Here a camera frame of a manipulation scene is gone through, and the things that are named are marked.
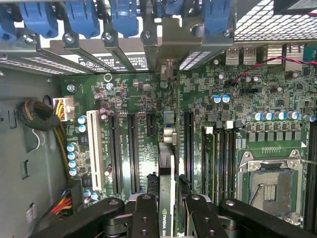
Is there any RAM slot with black clips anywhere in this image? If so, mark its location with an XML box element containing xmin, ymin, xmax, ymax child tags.
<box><xmin>231</xmin><ymin>120</ymin><xmax>245</xmax><ymax>200</ymax></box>
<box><xmin>304</xmin><ymin>121</ymin><xmax>317</xmax><ymax>235</ymax></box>
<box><xmin>214</xmin><ymin>121</ymin><xmax>223</xmax><ymax>200</ymax></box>

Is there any RAM slot with white clips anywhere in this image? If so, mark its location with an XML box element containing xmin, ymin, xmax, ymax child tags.
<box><xmin>201</xmin><ymin>125</ymin><xmax>215</xmax><ymax>199</ymax></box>
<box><xmin>222</xmin><ymin>120</ymin><xmax>235</xmax><ymax>200</ymax></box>

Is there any long black expansion slot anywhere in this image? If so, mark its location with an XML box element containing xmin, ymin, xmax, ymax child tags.
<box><xmin>108</xmin><ymin>113</ymin><xmax>124</xmax><ymax>196</ymax></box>
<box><xmin>127</xmin><ymin>113</ymin><xmax>141</xmax><ymax>195</ymax></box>
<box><xmin>183</xmin><ymin>111</ymin><xmax>196</xmax><ymax>192</ymax></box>

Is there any CPU socket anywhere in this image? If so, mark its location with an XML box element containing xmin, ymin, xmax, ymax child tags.
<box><xmin>237</xmin><ymin>149</ymin><xmax>306</xmax><ymax>230</ymax></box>

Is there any white expansion slot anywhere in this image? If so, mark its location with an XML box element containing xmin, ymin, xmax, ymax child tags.
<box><xmin>86</xmin><ymin>110</ymin><xmax>106</xmax><ymax>192</ymax></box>

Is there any short black expansion slot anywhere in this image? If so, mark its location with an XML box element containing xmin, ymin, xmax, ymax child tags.
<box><xmin>145</xmin><ymin>112</ymin><xmax>157</xmax><ymax>137</ymax></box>

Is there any thin metal locking lever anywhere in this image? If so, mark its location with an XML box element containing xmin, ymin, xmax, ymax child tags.
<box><xmin>261</xmin><ymin>158</ymin><xmax>317</xmax><ymax>166</ymax></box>

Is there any green motherboard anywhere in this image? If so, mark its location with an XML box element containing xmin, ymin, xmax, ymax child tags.
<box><xmin>59</xmin><ymin>71</ymin><xmax>317</xmax><ymax>238</ymax></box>

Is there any white power connector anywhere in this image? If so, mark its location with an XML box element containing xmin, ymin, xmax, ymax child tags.
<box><xmin>52</xmin><ymin>97</ymin><xmax>75</xmax><ymax>122</ymax></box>

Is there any dark grey PC case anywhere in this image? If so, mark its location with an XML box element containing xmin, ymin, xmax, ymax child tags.
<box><xmin>0</xmin><ymin>0</ymin><xmax>317</xmax><ymax>75</ymax></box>

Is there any blue slot retention clip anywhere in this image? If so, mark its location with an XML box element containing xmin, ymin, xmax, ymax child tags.
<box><xmin>0</xmin><ymin>13</ymin><xmax>17</xmax><ymax>42</ymax></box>
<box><xmin>19</xmin><ymin>0</ymin><xmax>59</xmax><ymax>39</ymax></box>
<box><xmin>201</xmin><ymin>0</ymin><xmax>236</xmax><ymax>37</ymax></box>
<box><xmin>64</xmin><ymin>0</ymin><xmax>101</xmax><ymax>39</ymax></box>
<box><xmin>163</xmin><ymin>0</ymin><xmax>185</xmax><ymax>16</ymax></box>
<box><xmin>110</xmin><ymin>0</ymin><xmax>140</xmax><ymax>38</ymax></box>

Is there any black connector with coloured wires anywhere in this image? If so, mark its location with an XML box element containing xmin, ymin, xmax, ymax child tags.
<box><xmin>51</xmin><ymin>180</ymin><xmax>84</xmax><ymax>220</ymax></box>

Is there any black sleeved power cable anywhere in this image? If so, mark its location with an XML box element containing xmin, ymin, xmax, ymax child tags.
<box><xmin>16</xmin><ymin>99</ymin><xmax>75</xmax><ymax>185</ymax></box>

